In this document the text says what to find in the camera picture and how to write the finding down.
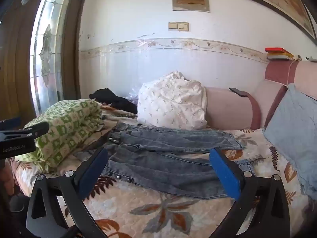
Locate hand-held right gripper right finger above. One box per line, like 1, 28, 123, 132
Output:
209, 147, 291, 238

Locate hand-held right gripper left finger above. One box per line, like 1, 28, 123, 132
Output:
25, 147, 108, 238

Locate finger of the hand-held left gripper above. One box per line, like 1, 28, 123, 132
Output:
22, 122, 50, 139

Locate grey denim pants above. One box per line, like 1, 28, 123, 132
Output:
74, 123, 255, 200

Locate green patterned folded quilt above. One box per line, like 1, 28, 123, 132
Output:
16, 99, 104, 174

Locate pink sofa backrest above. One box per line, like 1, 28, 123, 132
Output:
205, 61, 317, 131

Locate leaf print blanket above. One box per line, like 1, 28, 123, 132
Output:
10, 104, 317, 238

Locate black cloth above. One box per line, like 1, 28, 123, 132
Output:
89, 88, 138, 114

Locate clear plastic bag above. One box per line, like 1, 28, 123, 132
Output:
126, 87, 143, 105

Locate black phone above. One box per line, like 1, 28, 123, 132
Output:
229, 87, 249, 98

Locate blue quilted cushion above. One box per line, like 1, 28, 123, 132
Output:
263, 83, 317, 201

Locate white floral pillow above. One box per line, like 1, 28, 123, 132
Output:
137, 71, 208, 131

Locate yellow grey book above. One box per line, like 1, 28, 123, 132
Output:
266, 52, 294, 60

